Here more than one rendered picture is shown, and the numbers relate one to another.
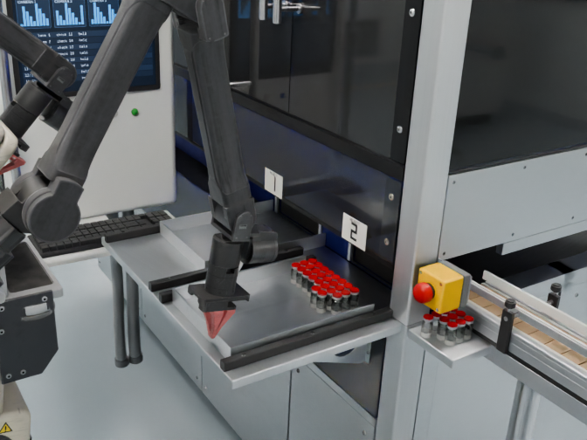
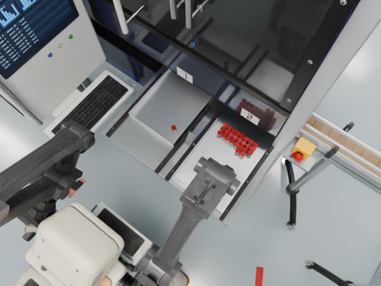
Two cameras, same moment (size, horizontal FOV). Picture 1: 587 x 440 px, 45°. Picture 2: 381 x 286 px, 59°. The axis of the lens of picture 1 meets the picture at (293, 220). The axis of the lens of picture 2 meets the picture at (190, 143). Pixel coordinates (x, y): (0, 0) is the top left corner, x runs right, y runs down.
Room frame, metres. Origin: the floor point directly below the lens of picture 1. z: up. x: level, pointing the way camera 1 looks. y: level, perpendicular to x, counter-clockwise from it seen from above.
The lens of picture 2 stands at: (0.95, 0.28, 2.28)
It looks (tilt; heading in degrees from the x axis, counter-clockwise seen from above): 69 degrees down; 343
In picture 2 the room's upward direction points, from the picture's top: 2 degrees counter-clockwise
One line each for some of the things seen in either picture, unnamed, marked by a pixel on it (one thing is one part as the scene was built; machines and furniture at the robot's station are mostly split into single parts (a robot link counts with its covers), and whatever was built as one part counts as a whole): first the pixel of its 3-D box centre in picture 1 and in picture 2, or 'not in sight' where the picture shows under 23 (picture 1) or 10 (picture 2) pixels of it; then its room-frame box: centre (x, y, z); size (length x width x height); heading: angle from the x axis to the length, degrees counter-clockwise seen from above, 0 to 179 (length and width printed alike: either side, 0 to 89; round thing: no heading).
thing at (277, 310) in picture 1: (272, 303); (219, 164); (1.32, 0.04, 0.90); 0.34 x 0.26 x 0.04; 124
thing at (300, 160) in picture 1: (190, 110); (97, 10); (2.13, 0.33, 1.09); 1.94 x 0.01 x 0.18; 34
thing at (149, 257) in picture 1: (251, 276); (194, 136); (1.49, 0.09, 0.87); 0.70 x 0.48 x 0.02; 34
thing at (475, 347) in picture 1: (454, 339); (303, 151); (1.26, -0.34, 0.87); 0.14 x 0.13 x 0.02; 124
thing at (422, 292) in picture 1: (424, 292); (298, 155); (1.22, -0.26, 0.99); 0.04 x 0.04 x 0.04; 34
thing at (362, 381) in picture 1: (189, 216); (111, 55); (2.15, 0.34, 0.73); 1.98 x 0.01 x 0.25; 34
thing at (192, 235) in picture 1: (242, 233); (173, 102); (1.67, 0.13, 0.90); 0.34 x 0.26 x 0.04; 124
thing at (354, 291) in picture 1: (332, 283); (239, 136); (1.41, -0.09, 0.90); 0.18 x 0.02 x 0.05; 34
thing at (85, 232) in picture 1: (107, 231); (90, 109); (1.81, 0.52, 0.82); 0.40 x 0.14 x 0.02; 122
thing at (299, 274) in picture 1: (315, 287); (233, 144); (1.38, -0.06, 0.90); 0.18 x 0.02 x 0.05; 34
